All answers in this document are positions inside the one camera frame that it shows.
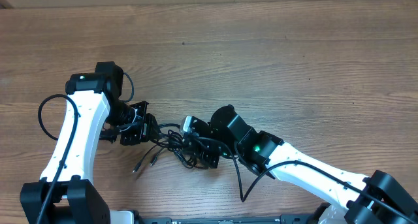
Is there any black usb cable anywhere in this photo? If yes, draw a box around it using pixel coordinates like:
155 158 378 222
132 121 210 173

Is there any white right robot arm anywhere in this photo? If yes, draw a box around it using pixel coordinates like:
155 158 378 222
180 105 417 223

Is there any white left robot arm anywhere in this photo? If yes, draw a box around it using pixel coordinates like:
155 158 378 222
20 61 161 223

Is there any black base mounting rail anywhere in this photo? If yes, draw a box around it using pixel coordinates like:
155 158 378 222
110 210 344 224

